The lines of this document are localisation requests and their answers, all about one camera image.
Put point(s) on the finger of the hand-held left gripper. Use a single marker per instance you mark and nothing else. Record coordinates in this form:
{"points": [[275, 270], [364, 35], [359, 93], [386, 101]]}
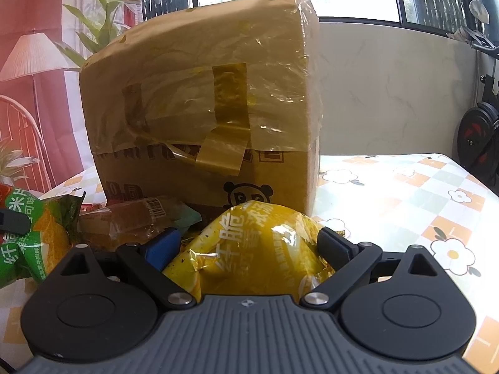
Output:
{"points": [[13, 222]]}

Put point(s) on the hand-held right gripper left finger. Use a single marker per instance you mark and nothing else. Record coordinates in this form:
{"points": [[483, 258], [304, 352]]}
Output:
{"points": [[163, 247]]}

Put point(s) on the green snack bag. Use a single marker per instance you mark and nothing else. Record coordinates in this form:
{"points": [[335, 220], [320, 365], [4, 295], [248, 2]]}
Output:
{"points": [[50, 237]]}

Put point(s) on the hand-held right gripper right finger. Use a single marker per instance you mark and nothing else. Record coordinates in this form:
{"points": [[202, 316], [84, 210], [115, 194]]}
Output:
{"points": [[334, 246]]}

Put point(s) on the printed red curtain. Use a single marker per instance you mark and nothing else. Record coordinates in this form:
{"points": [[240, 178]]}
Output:
{"points": [[39, 105]]}

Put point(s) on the yellow snack bag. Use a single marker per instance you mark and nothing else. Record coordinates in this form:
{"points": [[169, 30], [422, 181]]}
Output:
{"points": [[249, 249]]}

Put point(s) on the taped brown cardboard box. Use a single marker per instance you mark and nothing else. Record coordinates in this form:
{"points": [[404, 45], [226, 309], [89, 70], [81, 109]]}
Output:
{"points": [[195, 105]]}

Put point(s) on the red snack packet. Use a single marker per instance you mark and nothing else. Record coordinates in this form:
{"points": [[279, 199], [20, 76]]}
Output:
{"points": [[91, 210]]}

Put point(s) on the clear-wrapped brown snack packet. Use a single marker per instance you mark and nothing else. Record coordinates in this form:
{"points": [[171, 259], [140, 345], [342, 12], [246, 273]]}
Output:
{"points": [[128, 218]]}

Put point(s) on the checkered floral tablecloth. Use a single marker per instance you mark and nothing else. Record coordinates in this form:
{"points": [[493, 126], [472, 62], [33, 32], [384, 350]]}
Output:
{"points": [[409, 194]]}

